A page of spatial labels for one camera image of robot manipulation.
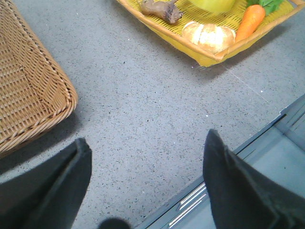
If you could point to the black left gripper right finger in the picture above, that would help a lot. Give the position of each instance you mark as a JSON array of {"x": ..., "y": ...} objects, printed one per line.
[{"x": 243, "y": 198}]

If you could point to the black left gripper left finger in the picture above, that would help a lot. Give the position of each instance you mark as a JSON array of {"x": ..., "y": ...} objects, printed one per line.
[{"x": 48, "y": 196}]

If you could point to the yellow tape roll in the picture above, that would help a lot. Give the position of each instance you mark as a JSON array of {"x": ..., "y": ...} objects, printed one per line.
[{"x": 214, "y": 6}]

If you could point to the brown wicker basket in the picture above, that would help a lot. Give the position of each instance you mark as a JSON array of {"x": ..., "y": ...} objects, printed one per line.
[{"x": 35, "y": 93}]

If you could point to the bread roll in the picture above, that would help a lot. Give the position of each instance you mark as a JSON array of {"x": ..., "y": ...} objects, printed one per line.
[{"x": 209, "y": 37}]

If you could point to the yellow woven basket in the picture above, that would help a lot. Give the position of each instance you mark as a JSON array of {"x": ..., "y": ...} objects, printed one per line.
[{"x": 172, "y": 33}]

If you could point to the orange toy carrot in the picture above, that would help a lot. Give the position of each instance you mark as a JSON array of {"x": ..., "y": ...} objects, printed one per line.
[{"x": 254, "y": 15}]

